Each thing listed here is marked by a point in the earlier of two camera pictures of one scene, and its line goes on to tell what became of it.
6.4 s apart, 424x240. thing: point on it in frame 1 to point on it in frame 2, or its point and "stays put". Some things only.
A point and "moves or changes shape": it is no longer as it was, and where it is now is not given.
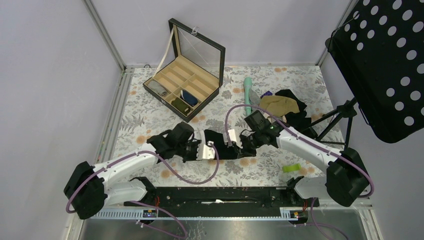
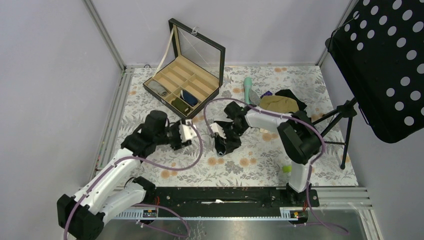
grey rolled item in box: [155, 86] stays put
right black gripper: [244, 152] to [235, 142]
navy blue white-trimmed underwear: [187, 97] stays put
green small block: [292, 167] stays put
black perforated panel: [378, 48] stays put
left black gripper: [196, 143] to [179, 144]
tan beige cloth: [279, 105] stays put
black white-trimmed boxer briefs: [217, 140] moves or changes shape
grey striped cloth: [254, 100] stays put
